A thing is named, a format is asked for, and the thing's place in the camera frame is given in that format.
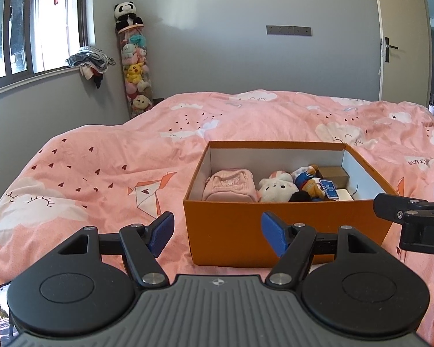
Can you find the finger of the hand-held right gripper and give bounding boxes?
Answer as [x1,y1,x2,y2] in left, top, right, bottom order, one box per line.
[373,193,434,225]

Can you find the window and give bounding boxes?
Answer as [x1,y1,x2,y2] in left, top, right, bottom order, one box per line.
[0,0,96,96]

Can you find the small brown box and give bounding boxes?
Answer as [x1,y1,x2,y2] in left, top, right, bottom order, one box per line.
[317,166,350,189]

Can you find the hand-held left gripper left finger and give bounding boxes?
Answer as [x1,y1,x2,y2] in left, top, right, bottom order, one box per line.
[54,211,175,289]

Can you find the pink plush bag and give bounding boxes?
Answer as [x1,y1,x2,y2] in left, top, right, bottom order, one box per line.
[202,168,259,203]

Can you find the orange cardboard box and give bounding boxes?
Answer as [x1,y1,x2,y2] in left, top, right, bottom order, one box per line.
[183,140,402,269]

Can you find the grey wall socket panel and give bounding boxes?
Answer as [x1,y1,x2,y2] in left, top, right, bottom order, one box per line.
[266,25,312,37]

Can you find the beige door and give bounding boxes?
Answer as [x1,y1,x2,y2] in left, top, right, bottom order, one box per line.
[371,0,433,107]

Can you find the brown bear plush blue outfit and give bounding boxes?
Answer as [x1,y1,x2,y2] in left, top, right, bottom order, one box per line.
[291,164,339,202]

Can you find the clear tube of plush toys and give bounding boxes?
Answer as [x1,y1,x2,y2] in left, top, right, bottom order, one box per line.
[116,23,155,118]

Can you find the pile of clothes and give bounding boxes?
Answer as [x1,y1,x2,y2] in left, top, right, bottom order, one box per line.
[66,46,116,89]

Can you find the panda plush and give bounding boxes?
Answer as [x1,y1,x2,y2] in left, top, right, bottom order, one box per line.
[114,2,144,31]

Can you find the pink printed blanket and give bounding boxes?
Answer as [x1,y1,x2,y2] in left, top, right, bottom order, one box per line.
[0,90,434,347]

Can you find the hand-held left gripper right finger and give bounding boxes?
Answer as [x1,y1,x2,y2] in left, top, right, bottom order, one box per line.
[261,211,383,288]

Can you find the black door handle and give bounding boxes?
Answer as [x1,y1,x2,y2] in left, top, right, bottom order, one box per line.
[380,37,399,62]

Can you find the white plush dog striped hat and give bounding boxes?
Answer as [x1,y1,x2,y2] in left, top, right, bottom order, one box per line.
[258,171,312,203]

